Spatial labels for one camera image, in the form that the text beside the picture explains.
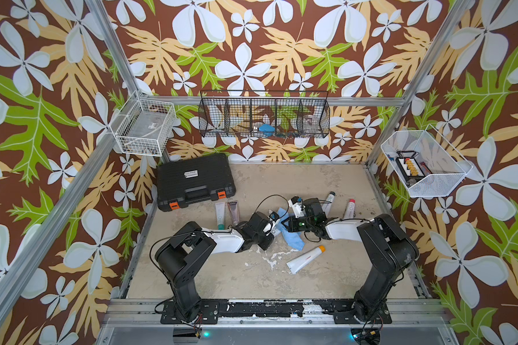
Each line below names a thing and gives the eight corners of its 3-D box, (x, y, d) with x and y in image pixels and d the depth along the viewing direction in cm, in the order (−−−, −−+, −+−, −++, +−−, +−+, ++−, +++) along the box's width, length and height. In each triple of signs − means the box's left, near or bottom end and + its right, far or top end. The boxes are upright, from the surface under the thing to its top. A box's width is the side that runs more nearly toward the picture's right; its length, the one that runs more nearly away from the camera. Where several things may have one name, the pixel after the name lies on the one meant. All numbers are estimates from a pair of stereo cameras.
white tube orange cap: (293, 275, 84) (293, 273, 82) (285, 264, 87) (286, 262, 85) (325, 251, 90) (326, 249, 88) (317, 242, 93) (318, 240, 91)
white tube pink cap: (344, 217, 101) (346, 215, 99) (347, 200, 107) (349, 197, 105) (352, 220, 100) (354, 217, 98) (354, 202, 106) (356, 199, 104)
